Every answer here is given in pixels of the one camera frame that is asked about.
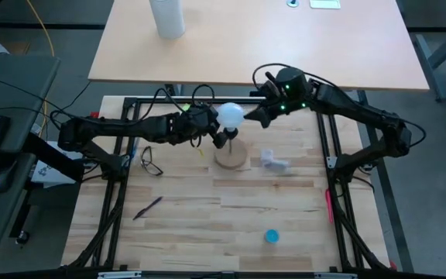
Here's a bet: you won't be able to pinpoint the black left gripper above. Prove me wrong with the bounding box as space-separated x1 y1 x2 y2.
170 109 230 150

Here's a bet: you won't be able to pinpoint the white rectangular device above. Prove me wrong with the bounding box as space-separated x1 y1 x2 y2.
309 0 341 10

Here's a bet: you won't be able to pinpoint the white paper sheet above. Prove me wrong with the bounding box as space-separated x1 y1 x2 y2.
31 141 87 185

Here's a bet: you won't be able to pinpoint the clear safety glasses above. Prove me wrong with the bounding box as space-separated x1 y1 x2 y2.
140 146 165 177

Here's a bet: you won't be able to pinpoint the black aluminium table frame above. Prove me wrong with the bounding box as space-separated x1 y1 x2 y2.
66 95 394 272

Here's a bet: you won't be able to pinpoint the pink pen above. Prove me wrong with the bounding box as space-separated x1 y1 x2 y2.
324 188 335 225

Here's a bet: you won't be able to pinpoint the white lightbulb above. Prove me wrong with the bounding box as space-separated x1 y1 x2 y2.
215 102 245 132

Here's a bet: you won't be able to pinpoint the light wooden side table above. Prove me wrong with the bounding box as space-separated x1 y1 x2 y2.
87 0 431 93

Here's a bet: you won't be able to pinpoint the yellow cable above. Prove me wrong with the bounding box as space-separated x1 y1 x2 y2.
25 0 56 129

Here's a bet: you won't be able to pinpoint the dark purple pen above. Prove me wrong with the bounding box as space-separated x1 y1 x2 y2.
132 195 163 222

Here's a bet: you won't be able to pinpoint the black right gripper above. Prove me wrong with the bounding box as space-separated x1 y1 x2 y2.
244 67 313 130

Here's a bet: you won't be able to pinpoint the wooden base table lamp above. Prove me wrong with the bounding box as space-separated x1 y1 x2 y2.
214 126 249 171

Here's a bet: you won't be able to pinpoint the blue round lid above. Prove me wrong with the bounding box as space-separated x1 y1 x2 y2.
264 229 280 245

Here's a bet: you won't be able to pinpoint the black computer mouse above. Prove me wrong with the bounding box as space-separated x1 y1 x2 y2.
0 161 19 194

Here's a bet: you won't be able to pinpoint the silver aluminium bracket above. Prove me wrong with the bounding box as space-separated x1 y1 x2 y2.
98 270 143 279
314 272 359 279

